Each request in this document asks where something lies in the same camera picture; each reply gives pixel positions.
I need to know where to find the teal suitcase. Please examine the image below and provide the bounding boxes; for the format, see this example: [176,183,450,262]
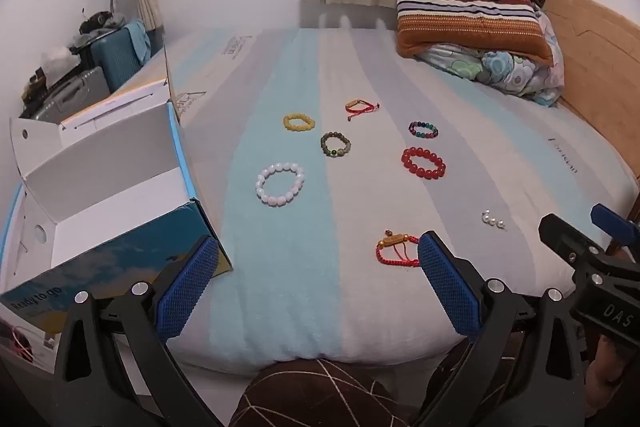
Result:
[90,24,151,92]

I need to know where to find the red string bracelet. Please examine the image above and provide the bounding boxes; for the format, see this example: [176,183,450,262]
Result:
[345,98,381,122]
[376,231,422,268]

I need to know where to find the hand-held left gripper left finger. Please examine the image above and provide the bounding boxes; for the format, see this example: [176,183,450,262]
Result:
[52,234,221,427]

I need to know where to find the dark bag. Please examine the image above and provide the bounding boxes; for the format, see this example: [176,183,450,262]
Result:
[79,9,128,35]

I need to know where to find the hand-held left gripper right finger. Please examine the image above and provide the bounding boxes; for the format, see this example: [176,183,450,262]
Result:
[417,231,588,427]

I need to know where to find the striped bed mattress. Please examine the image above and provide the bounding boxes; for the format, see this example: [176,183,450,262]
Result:
[165,24,640,375]

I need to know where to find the grey suitcase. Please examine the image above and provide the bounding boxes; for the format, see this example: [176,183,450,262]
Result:
[20,67,112,122]

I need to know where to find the multicolour bead bracelet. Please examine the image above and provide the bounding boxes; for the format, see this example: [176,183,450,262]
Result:
[408,120,439,140]

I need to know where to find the red bead bracelet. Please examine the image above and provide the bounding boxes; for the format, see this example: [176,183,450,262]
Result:
[401,147,447,180]

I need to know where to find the white and blue cardboard box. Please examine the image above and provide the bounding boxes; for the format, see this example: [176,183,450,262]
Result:
[0,34,234,365]

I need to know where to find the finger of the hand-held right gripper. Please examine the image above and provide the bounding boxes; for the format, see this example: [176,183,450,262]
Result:
[591,203,640,253]
[538,213,608,275]

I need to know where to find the white pink bead bracelet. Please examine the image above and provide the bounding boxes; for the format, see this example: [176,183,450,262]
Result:
[256,162,306,206]

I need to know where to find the person's right hand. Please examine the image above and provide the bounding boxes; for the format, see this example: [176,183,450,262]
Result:
[587,334,626,415]

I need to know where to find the white pearl ornament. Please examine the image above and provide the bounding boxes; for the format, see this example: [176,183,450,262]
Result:
[481,209,508,232]

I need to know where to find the green bead bracelet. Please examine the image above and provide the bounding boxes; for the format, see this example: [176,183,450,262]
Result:
[320,132,352,159]

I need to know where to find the floral quilt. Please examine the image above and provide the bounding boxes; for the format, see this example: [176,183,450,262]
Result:
[417,7,566,108]

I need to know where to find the wooden headboard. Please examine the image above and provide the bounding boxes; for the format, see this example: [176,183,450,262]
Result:
[542,0,640,180]

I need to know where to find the white bundle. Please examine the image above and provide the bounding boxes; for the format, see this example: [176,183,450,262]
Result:
[40,46,81,80]

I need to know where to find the yellow bead bracelet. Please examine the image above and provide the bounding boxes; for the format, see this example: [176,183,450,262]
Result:
[283,113,316,132]

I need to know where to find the person's brown patterned pants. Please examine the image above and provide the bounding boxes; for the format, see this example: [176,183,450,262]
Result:
[227,342,481,427]

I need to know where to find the teal cloth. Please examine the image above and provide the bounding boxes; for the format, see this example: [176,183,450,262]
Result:
[124,21,152,66]

